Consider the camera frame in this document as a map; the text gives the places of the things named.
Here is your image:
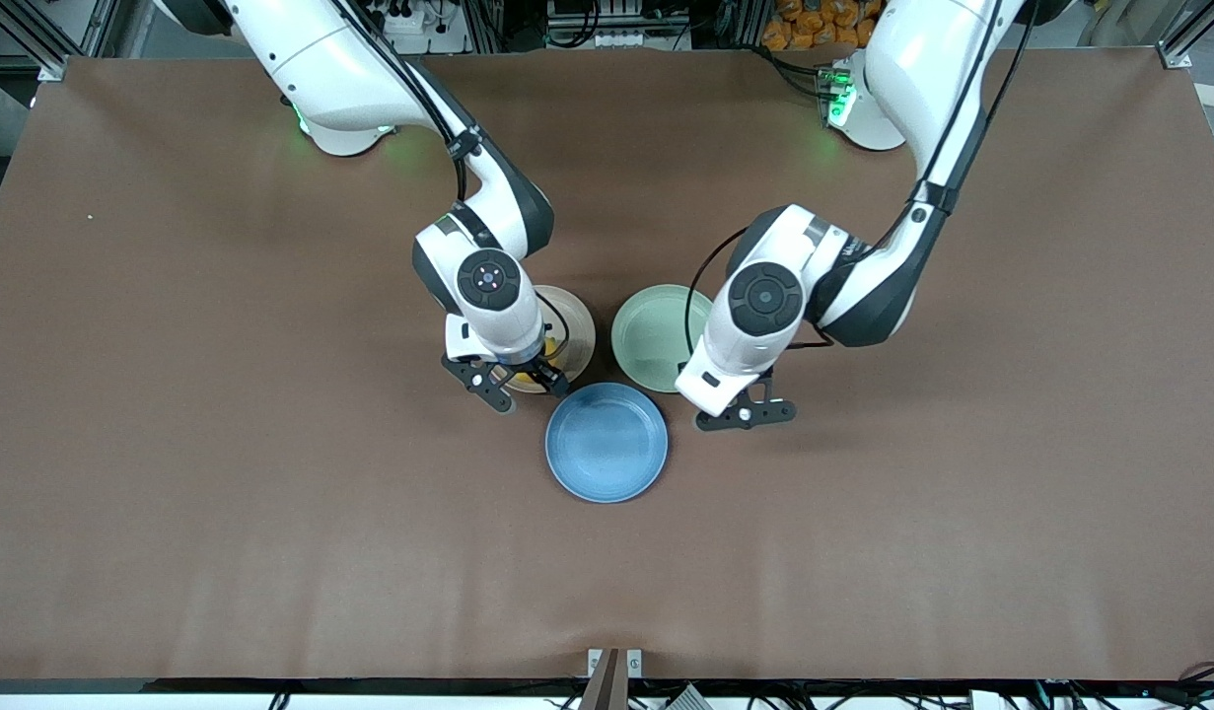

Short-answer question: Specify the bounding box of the brown table cover sheet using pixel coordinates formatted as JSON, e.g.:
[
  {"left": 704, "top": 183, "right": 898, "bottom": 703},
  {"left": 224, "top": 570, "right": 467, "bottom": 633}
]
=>
[{"left": 0, "top": 47, "right": 1214, "bottom": 683}]

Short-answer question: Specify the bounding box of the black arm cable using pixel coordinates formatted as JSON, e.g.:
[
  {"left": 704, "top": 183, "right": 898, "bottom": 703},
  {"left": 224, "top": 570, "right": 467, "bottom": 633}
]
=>
[
  {"left": 683, "top": 0, "right": 1036, "bottom": 368},
  {"left": 330, "top": 0, "right": 574, "bottom": 361}
]

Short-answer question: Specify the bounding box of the pale green round plate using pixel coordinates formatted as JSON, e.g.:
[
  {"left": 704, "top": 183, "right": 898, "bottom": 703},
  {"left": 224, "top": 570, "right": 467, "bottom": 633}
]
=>
[{"left": 611, "top": 284, "right": 714, "bottom": 393}]

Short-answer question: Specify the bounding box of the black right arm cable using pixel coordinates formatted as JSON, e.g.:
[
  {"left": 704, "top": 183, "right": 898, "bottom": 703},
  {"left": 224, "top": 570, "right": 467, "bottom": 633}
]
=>
[{"left": 330, "top": 0, "right": 574, "bottom": 361}]

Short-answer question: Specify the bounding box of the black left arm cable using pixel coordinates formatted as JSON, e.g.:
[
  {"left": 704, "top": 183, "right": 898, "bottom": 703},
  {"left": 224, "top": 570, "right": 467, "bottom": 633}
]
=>
[{"left": 683, "top": 0, "right": 1036, "bottom": 368}]

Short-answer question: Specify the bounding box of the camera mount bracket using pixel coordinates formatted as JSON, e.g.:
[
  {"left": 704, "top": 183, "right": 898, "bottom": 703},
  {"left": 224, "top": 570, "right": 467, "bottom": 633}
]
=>
[{"left": 579, "top": 647, "right": 645, "bottom": 710}]

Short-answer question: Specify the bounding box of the white power strip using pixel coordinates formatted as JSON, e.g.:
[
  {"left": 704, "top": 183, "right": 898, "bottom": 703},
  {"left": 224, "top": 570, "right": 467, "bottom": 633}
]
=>
[
  {"left": 589, "top": 28, "right": 669, "bottom": 50},
  {"left": 375, "top": 0, "right": 440, "bottom": 37}
]

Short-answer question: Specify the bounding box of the blue round plate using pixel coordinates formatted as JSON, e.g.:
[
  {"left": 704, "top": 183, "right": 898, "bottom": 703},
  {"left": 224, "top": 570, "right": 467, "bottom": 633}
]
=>
[{"left": 544, "top": 383, "right": 670, "bottom": 505}]

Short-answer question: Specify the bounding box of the yellow lemon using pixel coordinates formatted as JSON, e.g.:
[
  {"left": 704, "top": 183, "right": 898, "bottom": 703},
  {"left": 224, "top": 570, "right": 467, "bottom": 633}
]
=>
[{"left": 503, "top": 335, "right": 556, "bottom": 391}]

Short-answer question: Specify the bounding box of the bag of orange fruits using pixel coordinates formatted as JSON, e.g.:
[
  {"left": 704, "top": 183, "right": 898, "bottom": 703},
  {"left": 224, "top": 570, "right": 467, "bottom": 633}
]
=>
[{"left": 764, "top": 0, "right": 879, "bottom": 52}]

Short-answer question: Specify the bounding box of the beige round plate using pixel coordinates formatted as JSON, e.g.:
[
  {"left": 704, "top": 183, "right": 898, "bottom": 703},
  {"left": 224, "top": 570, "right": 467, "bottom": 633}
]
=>
[{"left": 498, "top": 285, "right": 597, "bottom": 395}]

